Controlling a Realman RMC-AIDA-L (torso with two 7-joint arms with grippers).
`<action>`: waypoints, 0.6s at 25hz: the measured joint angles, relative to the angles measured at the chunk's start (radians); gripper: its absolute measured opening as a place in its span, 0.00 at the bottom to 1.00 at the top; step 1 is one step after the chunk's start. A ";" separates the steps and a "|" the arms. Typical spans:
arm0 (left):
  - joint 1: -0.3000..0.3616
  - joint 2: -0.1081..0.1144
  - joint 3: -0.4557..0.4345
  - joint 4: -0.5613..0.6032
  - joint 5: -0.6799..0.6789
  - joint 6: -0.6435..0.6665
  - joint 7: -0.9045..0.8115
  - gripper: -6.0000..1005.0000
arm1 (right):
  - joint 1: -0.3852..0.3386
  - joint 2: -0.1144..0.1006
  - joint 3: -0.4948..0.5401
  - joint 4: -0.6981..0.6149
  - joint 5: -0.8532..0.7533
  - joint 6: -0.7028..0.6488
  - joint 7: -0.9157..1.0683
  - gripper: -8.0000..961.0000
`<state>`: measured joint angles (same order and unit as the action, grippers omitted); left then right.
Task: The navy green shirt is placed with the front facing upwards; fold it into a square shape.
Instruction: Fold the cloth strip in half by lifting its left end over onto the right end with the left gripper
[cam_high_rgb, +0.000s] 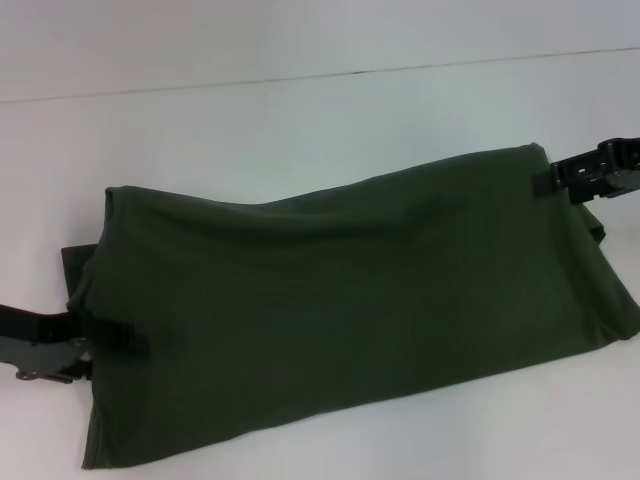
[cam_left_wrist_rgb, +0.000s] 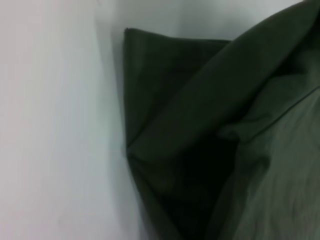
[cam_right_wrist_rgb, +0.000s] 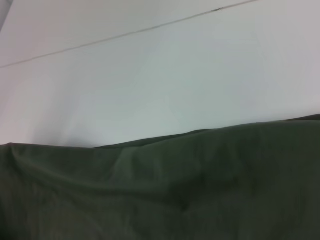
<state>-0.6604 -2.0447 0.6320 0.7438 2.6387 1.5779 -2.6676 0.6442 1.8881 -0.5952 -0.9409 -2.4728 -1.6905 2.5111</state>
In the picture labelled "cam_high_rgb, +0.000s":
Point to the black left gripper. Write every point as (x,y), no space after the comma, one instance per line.
(40,345)

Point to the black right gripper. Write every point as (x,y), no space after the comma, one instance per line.
(622,165)

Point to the dark green FREE T-shirt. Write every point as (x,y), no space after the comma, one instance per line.
(340,320)

